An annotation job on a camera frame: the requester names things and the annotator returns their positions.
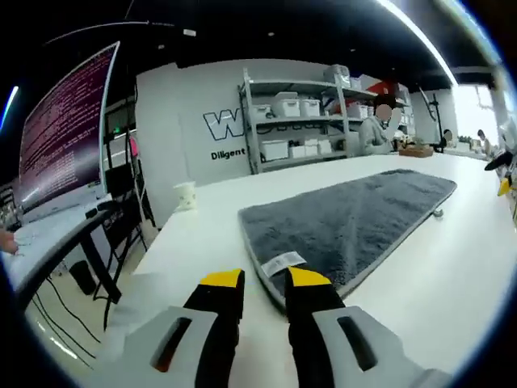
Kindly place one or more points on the grey towel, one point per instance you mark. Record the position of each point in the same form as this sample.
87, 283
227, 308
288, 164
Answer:
343, 218

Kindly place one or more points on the wooden tray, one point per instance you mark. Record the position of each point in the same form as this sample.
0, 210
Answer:
416, 152

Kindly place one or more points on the white paper cup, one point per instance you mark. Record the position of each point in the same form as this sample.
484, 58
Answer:
186, 197

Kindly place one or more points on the side desk with black legs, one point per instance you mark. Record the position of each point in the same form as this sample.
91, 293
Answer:
97, 266

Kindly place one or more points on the black cylindrical bin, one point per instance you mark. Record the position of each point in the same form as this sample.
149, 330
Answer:
82, 277

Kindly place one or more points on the long ceiling light strip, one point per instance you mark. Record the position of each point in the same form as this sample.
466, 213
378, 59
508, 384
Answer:
424, 37

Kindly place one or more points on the small black device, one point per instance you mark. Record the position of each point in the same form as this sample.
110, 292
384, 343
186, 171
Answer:
107, 206

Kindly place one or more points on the grey metal shelf rack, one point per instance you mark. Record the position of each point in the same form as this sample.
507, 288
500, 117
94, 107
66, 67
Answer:
248, 121
363, 94

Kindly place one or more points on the black monitor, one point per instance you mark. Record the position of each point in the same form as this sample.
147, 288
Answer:
119, 181

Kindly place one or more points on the pink hanging cloth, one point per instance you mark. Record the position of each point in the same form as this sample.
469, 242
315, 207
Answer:
134, 147

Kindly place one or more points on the metal shelf with white bins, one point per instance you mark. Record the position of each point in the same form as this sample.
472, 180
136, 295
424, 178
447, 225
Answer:
287, 106

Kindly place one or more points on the computer monitor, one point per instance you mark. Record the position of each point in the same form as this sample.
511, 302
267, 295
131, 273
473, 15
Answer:
64, 129

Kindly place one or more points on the black camera stand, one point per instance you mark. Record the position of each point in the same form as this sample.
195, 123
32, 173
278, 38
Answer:
434, 121

